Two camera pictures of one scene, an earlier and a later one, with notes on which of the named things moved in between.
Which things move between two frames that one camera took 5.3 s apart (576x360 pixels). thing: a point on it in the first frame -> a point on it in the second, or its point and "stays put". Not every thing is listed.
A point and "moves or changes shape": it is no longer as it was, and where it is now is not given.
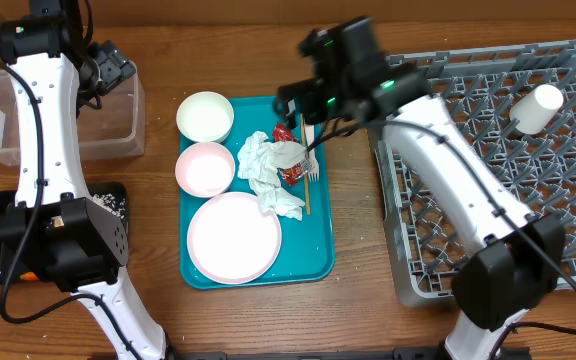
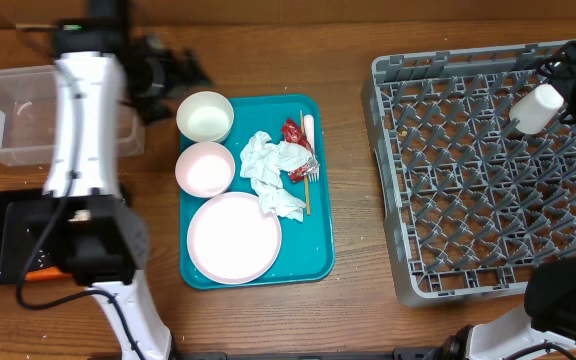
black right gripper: (307, 89) -> (569, 61)
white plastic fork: (313, 168) stays put
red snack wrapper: (291, 174) moves or changes shape
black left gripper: (114, 66) -> (178, 81)
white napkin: (259, 163) stays put
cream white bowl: (205, 116) stays put
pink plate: (231, 239) stays put
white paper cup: (534, 110) stays put
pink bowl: (205, 170) stays put
